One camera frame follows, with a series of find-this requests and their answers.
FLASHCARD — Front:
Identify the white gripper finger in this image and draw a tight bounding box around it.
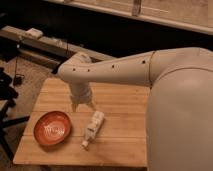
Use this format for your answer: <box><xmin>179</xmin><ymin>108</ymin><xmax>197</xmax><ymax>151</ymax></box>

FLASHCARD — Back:
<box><xmin>71</xmin><ymin>103</ymin><xmax>78</xmax><ymax>112</ymax></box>
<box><xmin>87</xmin><ymin>101</ymin><xmax>96</xmax><ymax>111</ymax></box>

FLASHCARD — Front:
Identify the white plastic bottle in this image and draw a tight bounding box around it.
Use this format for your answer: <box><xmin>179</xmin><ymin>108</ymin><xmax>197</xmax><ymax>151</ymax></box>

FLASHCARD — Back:
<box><xmin>82</xmin><ymin>111</ymin><xmax>105</xmax><ymax>149</ymax></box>

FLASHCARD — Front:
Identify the small white box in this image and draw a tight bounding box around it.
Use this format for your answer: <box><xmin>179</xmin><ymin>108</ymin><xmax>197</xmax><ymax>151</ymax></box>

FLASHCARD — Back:
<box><xmin>25</xmin><ymin>28</ymin><xmax>43</xmax><ymax>39</ymax></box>

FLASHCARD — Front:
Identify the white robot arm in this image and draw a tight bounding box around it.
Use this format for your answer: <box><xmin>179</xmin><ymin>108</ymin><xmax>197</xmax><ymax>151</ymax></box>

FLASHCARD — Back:
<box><xmin>58</xmin><ymin>47</ymin><xmax>213</xmax><ymax>171</ymax></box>

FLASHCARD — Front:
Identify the black cable with plug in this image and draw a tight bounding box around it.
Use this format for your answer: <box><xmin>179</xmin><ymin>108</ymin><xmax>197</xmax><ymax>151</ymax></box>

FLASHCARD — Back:
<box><xmin>12</xmin><ymin>35</ymin><xmax>25</xmax><ymax>86</ymax></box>

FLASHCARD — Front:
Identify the long wooden beam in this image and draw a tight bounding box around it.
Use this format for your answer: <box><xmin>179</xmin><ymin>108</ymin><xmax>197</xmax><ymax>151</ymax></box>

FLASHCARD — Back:
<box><xmin>0</xmin><ymin>26</ymin><xmax>113</xmax><ymax>61</ymax></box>

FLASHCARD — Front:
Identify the black chair base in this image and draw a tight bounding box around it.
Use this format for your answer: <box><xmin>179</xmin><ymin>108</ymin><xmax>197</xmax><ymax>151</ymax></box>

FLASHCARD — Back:
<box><xmin>0</xmin><ymin>67</ymin><xmax>29</xmax><ymax>161</ymax></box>

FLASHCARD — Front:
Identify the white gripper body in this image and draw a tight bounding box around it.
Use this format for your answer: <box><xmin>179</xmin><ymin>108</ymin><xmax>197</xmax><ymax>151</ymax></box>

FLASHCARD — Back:
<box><xmin>69</xmin><ymin>83</ymin><xmax>92</xmax><ymax>104</ymax></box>

